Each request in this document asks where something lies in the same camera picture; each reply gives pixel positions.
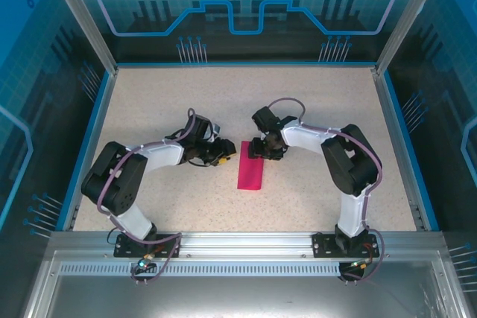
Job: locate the magenta cloth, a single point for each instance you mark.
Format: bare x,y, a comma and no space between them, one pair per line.
249,173

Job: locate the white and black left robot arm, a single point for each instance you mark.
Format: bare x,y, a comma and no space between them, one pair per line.
164,152

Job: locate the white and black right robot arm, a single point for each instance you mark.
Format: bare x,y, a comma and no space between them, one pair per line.
305,139

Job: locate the grey metal tray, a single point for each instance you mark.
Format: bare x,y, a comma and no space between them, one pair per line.
238,295

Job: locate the aluminium mounting rail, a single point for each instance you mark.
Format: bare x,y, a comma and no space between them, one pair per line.
242,245

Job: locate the blue-edged aluminium side rail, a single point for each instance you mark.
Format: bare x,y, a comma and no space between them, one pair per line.
88,146
402,146

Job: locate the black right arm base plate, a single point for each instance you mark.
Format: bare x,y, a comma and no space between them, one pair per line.
324,245

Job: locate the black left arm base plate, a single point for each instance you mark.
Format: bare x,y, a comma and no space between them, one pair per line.
124,247

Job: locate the aluminium frame post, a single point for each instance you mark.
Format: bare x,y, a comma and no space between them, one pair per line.
83,16
409,16

